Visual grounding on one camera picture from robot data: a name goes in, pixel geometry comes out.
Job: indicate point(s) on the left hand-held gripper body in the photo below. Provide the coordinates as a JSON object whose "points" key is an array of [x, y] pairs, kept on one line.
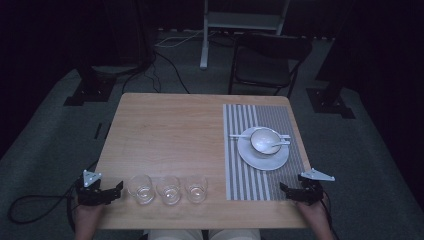
{"points": [[89, 194]]}

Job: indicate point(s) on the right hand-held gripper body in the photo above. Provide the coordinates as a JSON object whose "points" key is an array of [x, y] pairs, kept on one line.
{"points": [[311, 191]]}

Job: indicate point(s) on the person's left hand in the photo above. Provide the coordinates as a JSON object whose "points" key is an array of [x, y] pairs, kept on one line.
{"points": [[87, 215]]}

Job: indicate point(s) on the person's right hand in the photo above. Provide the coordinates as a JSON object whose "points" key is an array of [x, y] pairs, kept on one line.
{"points": [[311, 213]]}

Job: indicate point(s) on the clear drinking glass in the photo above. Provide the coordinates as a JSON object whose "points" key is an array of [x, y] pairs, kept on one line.
{"points": [[196, 189], [142, 190], [169, 190]]}

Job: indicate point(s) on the white plate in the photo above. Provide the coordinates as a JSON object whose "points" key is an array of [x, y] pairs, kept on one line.
{"points": [[263, 161]]}

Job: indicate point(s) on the grey striped placemat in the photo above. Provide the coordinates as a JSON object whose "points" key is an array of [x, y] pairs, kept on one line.
{"points": [[243, 183]]}

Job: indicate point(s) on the white bowl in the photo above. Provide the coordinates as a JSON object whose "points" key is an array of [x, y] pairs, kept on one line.
{"points": [[265, 141]]}

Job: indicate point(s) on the black floor strip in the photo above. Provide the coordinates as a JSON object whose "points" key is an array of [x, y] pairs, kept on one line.
{"points": [[98, 130]]}

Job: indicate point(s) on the white chopsticks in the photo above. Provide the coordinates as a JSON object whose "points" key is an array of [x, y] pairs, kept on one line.
{"points": [[238, 136]]}

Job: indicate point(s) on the black stand base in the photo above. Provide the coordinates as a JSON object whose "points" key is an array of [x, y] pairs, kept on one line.
{"points": [[90, 91], [330, 103]]}

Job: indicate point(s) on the black folding chair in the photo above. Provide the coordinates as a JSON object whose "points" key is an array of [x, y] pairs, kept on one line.
{"points": [[263, 66]]}

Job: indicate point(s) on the white metal stand frame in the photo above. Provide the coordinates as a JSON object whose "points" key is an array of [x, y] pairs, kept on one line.
{"points": [[240, 20]]}

